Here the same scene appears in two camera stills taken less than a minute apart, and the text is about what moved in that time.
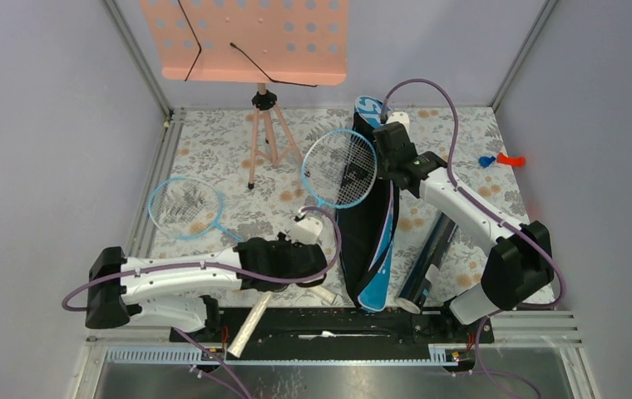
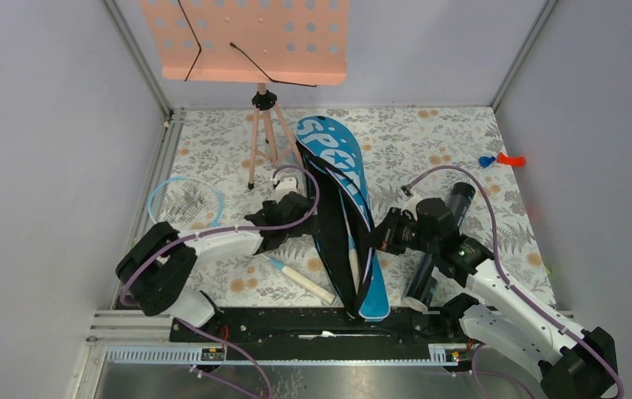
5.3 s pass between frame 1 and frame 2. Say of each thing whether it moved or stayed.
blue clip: stayed
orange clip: stayed
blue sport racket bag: moved
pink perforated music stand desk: stayed
